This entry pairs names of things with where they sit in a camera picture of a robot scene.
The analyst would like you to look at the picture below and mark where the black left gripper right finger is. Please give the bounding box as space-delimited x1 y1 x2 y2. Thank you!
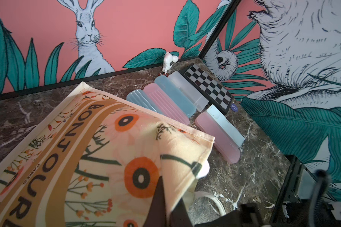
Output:
170 199 193 227

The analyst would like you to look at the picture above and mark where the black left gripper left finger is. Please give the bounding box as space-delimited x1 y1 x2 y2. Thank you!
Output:
143 177 167 227

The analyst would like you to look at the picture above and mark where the cream floral canvas tote bag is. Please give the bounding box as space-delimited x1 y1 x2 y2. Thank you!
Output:
0 83 215 227

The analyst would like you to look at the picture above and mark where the pink pencil case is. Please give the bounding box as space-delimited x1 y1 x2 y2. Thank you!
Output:
195 113 241 164
143 83 190 125

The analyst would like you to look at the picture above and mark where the pale mint case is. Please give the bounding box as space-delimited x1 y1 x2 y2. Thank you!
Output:
206 105 245 148

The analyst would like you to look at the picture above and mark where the translucent white pencil case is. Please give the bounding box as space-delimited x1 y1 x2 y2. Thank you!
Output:
168 71 209 112

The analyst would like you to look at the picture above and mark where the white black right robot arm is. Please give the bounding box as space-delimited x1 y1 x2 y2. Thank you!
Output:
200 155 341 227

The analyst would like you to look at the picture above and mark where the light teal case in bag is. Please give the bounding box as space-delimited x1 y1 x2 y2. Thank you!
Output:
126 89 163 114

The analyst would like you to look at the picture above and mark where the small purple round sticker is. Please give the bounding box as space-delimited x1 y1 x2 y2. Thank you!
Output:
230 104 238 112

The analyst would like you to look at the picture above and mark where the black white chessboard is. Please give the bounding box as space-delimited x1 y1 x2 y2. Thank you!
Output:
181 64 232 115

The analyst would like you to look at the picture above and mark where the small white toy figure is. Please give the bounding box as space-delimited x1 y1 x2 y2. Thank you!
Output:
162 52 179 74

